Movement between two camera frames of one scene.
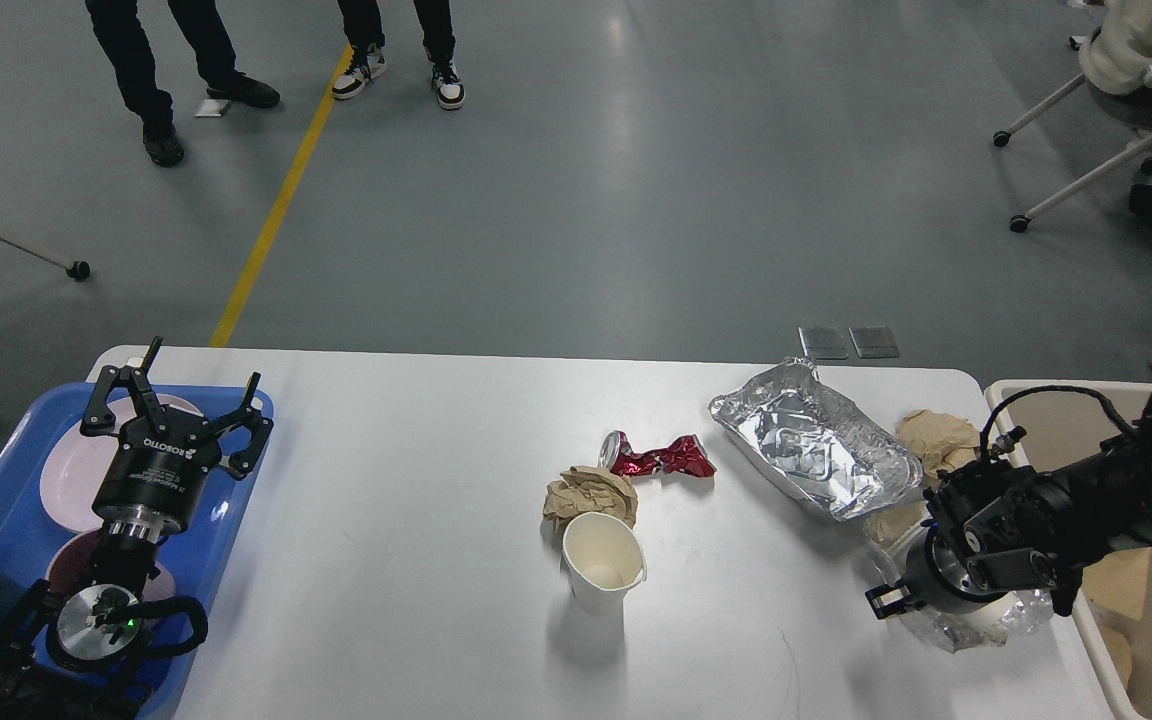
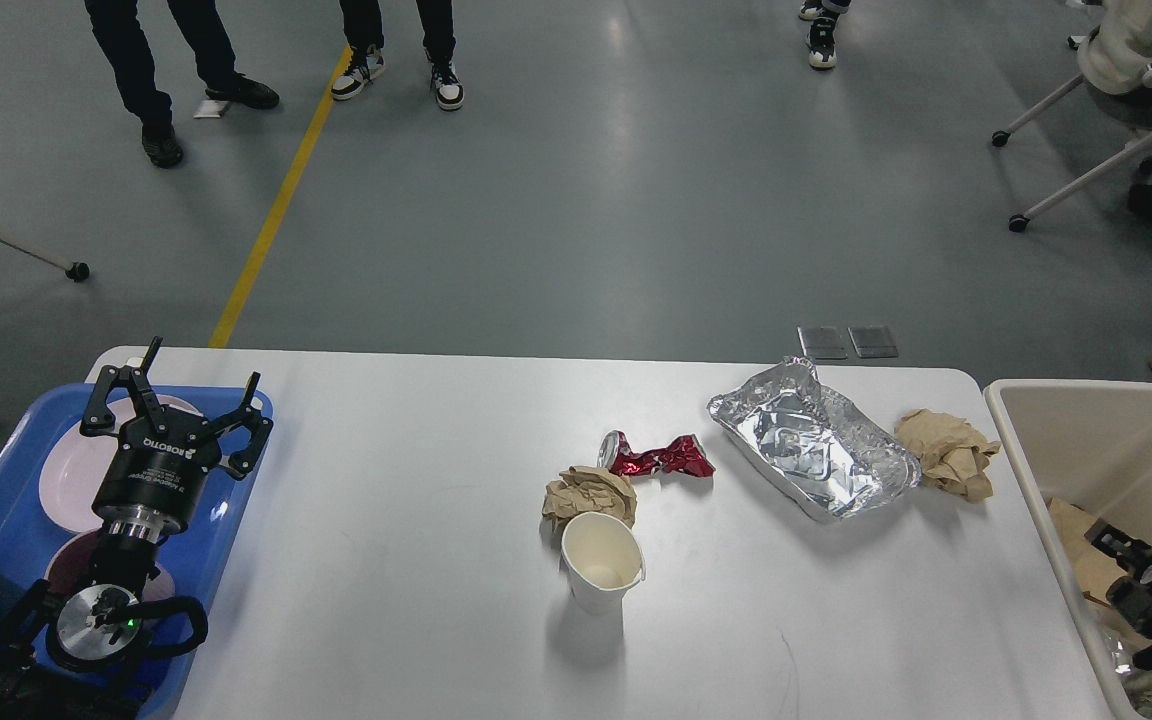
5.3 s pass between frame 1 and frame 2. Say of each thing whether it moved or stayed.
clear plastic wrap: moved
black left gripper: stayed
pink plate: stayed
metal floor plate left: stayed
